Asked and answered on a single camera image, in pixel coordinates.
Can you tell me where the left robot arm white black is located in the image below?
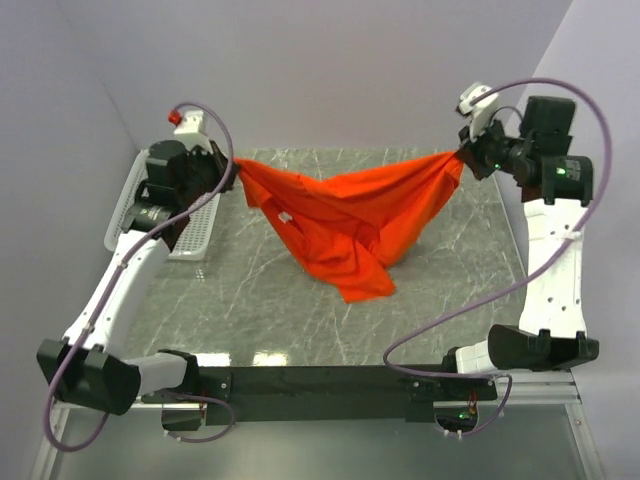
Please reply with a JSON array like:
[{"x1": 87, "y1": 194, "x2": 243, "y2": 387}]
[{"x1": 36, "y1": 140, "x2": 235, "y2": 415}]

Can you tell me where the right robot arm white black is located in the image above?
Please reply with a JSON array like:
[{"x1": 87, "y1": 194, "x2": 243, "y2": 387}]
[{"x1": 438, "y1": 96, "x2": 599, "y2": 399}]

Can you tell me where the orange t-shirt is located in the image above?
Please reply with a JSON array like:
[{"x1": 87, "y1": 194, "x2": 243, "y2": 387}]
[{"x1": 237, "y1": 152, "x2": 464, "y2": 303}]

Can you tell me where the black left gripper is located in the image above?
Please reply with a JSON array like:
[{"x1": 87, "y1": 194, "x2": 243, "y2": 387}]
[{"x1": 177, "y1": 139, "x2": 241, "y2": 206}]

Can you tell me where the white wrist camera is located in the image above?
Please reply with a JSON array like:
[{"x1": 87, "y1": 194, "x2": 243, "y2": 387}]
[
  {"x1": 456, "y1": 82, "x2": 499, "y2": 142},
  {"x1": 168, "y1": 110, "x2": 212, "y2": 153}
]

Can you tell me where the white perforated plastic basket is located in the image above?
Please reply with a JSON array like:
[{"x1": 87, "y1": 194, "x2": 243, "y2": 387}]
[{"x1": 103, "y1": 149, "x2": 220, "y2": 261}]

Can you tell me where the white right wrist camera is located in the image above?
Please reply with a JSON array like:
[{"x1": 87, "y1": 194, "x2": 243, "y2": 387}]
[{"x1": 456, "y1": 82, "x2": 499, "y2": 142}]

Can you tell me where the aluminium frame rail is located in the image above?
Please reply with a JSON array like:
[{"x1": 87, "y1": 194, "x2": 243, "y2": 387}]
[{"x1": 507, "y1": 371, "x2": 581, "y2": 406}]

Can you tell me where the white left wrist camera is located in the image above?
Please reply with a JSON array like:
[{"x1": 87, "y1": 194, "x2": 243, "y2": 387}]
[{"x1": 168, "y1": 110, "x2": 212, "y2": 153}]

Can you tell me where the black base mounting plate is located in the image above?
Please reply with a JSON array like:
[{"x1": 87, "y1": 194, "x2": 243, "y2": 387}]
[{"x1": 141, "y1": 363, "x2": 501, "y2": 432}]

